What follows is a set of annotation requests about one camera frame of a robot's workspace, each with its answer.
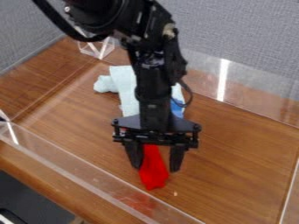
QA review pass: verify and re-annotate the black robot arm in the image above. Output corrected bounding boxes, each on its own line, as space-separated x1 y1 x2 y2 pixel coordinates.
64 0 201 172

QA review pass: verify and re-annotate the light blue cloth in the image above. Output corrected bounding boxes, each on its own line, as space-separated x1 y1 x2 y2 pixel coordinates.
93 66 185 116

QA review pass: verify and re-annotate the clear acrylic corner bracket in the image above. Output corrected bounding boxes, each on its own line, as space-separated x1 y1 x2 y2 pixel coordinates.
77 38 116 60

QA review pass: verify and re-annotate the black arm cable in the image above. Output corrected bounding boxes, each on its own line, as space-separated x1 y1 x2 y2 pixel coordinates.
32 0 114 43

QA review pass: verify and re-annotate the clear acrylic enclosure wall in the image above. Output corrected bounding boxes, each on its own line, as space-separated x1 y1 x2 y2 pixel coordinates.
0 38 299 224

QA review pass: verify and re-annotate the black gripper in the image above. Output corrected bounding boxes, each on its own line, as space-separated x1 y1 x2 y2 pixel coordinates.
112 97 201 172

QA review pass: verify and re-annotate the blue plastic block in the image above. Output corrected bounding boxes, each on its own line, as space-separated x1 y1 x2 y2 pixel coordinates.
170 100 184 118

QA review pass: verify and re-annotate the red plastic bar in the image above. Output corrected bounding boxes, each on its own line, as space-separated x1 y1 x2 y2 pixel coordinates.
138 144 168 190

